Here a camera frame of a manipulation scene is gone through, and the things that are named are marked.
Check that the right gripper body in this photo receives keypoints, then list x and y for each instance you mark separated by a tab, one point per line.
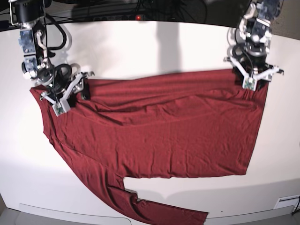
60	83

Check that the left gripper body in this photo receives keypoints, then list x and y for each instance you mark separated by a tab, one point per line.
253	66

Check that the dark red long-sleeve shirt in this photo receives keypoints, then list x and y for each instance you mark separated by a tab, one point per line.
185	125

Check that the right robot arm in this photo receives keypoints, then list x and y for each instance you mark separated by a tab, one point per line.
31	16

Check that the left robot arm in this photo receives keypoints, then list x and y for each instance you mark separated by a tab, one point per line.
253	39

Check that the black power strip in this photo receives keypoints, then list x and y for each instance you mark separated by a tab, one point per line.
94	18

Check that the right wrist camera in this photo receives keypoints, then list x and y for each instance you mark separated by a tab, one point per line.
61	108

